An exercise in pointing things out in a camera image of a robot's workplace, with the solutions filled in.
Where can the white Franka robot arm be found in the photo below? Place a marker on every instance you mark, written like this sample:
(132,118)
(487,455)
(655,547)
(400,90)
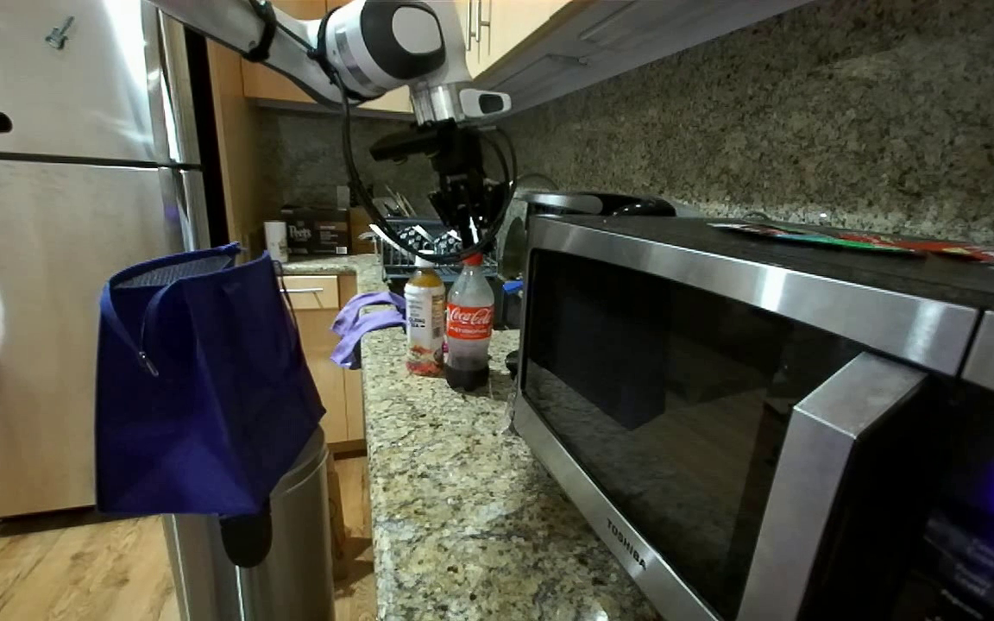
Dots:
(380,46)

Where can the black pan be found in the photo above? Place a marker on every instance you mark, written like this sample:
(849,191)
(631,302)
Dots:
(603,206)

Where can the wooden wall cabinet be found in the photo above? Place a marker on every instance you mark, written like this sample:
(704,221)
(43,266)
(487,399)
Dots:
(521,22)

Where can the stainless steel microwave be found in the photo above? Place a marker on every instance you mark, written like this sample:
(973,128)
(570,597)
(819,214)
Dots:
(691,402)

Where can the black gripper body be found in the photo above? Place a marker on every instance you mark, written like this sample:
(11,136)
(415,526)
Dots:
(463,160)

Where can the purple cloth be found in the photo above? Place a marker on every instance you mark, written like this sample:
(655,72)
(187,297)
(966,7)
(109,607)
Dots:
(362,315)

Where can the Coca-Cola bottle red cap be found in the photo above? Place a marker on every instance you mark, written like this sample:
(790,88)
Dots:
(467,334)

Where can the stainless steel refrigerator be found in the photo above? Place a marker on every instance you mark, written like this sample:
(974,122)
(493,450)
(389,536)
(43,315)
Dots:
(36,287)

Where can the white cup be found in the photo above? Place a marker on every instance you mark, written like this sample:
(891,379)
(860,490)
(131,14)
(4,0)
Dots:
(274,238)

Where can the colourful flyer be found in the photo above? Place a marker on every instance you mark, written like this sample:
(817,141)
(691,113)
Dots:
(863,242)

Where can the stainless steel trash can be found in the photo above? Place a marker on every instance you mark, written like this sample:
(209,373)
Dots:
(292,540)

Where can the round pot lid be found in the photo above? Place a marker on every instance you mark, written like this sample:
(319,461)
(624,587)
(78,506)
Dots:
(513,235)

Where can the blue cloth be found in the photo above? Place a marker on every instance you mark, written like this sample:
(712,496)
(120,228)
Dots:
(199,392)

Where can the wooden base cabinet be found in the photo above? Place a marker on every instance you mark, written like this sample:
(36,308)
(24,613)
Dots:
(345,402)

